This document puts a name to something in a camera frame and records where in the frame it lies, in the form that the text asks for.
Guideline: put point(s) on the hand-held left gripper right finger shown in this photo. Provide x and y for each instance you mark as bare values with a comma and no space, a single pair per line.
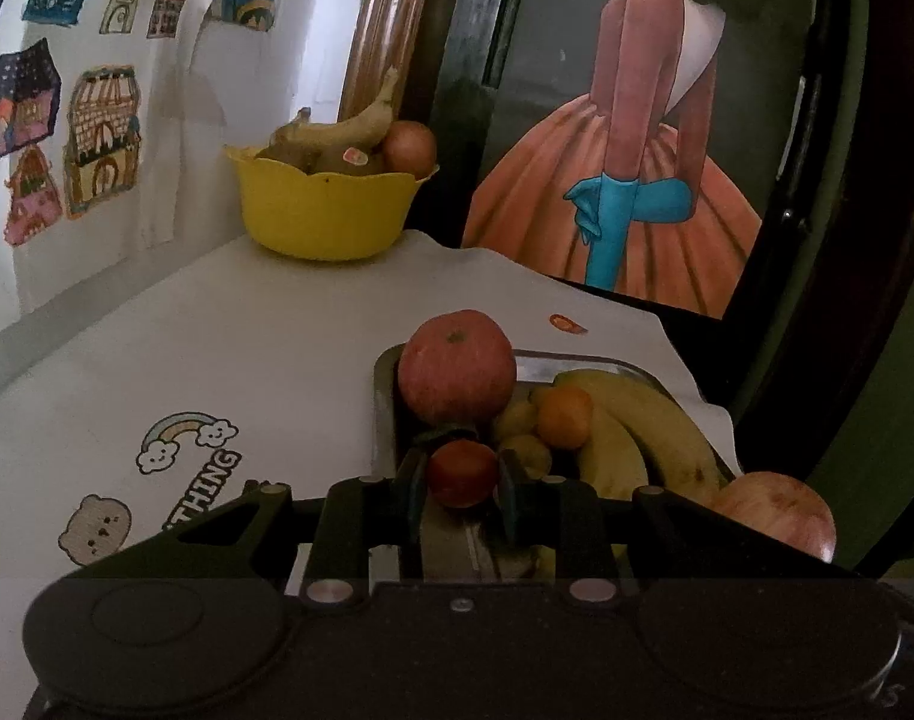
511,496

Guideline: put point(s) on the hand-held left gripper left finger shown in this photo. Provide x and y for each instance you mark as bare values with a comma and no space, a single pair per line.
414,496

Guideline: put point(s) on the small green round fruit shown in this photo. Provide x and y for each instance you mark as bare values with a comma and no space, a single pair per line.
515,420
533,454

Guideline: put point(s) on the small red tomato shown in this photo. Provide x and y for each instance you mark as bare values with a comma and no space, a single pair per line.
463,474

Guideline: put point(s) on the small orange tangerine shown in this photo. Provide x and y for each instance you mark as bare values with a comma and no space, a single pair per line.
566,416

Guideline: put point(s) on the yellow banana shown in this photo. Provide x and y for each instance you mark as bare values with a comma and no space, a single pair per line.
614,459
667,435

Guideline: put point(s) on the metal tray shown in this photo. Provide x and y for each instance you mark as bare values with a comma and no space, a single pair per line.
539,369

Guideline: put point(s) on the deep red apple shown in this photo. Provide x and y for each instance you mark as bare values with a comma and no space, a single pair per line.
457,367

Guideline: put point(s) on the pale pink apple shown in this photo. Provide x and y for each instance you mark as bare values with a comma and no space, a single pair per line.
779,514

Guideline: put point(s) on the yellow plastic bowl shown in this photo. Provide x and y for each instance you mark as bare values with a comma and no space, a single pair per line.
322,214

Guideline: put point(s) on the woman in orange dress poster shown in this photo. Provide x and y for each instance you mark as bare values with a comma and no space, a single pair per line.
652,202

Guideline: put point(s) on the kiwi with sticker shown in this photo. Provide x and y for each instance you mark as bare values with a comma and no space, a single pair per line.
337,161

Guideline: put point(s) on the small orange-red apple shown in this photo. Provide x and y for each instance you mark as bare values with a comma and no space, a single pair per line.
410,150

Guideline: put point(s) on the long spotted banana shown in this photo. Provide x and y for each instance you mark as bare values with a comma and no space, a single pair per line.
352,127

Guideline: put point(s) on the houses drawing on paper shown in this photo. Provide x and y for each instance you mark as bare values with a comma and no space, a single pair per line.
97,127

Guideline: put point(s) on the wooden door post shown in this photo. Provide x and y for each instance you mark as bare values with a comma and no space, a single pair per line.
397,15

